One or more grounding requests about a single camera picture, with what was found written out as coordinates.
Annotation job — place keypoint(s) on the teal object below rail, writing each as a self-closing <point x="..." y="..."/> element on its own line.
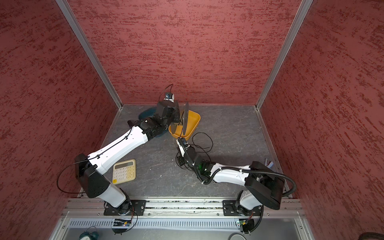
<point x="90" y="234"/>

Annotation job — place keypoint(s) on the small blue grey clip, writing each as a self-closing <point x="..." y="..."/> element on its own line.
<point x="268" y="164"/>

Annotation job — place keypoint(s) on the right corner aluminium post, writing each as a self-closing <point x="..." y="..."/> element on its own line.
<point x="291" y="35"/>

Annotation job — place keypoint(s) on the grey perforated cable spool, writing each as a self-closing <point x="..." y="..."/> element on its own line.
<point x="184" y="121"/>

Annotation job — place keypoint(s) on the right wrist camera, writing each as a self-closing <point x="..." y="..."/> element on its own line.
<point x="182" y="146"/>

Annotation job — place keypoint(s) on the left corner aluminium post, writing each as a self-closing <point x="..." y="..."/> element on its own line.
<point x="82" y="38"/>

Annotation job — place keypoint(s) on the teal plastic bin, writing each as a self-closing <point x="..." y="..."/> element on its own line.
<point x="147" y="113"/>

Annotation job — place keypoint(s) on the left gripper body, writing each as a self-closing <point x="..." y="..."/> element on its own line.
<point x="175" y="116"/>

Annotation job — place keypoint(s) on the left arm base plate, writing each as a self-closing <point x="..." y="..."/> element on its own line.
<point x="132" y="207"/>

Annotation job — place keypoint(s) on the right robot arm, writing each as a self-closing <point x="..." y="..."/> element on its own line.
<point x="264" y="187"/>

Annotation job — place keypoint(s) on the corner aluminium post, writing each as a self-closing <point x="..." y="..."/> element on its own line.
<point x="82" y="38"/>
<point x="291" y="35"/>

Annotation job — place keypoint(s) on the yellow plastic bin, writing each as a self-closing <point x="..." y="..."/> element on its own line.
<point x="192" y="123"/>

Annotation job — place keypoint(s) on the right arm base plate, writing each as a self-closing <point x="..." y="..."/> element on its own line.
<point x="231" y="208"/>

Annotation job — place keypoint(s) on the aluminium front rail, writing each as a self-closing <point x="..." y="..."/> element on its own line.
<point x="150" y="208"/>

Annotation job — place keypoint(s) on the yellow calculator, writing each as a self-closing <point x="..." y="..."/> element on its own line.
<point x="124" y="172"/>

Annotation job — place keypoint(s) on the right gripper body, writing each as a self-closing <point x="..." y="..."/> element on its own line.
<point x="182" y="161"/>

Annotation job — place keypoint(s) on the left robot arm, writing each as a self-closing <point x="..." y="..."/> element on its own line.
<point x="90" y="169"/>

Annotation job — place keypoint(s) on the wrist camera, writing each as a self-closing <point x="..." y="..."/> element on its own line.
<point x="182" y="146"/>
<point x="169" y="97"/>

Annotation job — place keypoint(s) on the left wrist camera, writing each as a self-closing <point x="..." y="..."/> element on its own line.
<point x="169" y="97"/>

